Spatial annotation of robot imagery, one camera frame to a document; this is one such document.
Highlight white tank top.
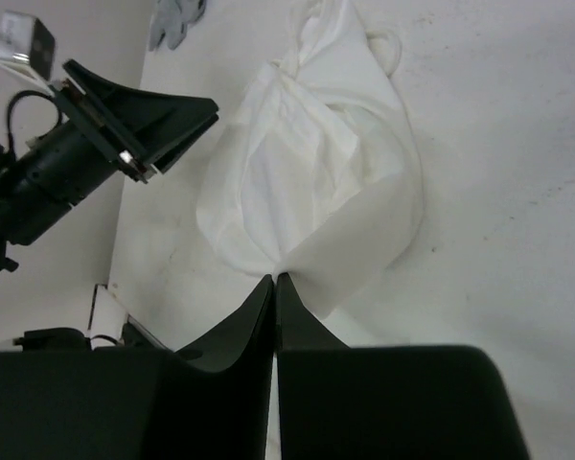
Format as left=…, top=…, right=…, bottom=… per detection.
left=196, top=1, right=425, bottom=316

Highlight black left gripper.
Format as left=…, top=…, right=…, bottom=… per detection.
left=0, top=59, right=219, bottom=244

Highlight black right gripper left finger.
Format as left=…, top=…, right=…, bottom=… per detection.
left=0, top=277, right=274, bottom=459

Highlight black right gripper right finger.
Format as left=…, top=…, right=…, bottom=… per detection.
left=275, top=274, right=529, bottom=459

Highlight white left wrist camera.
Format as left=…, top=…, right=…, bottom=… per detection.
left=0, top=11, right=57, bottom=85

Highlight grey folded tank top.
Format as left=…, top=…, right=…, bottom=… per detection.
left=148, top=0, right=207, bottom=52

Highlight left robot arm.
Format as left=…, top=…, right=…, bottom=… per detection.
left=0, top=59, right=219, bottom=273

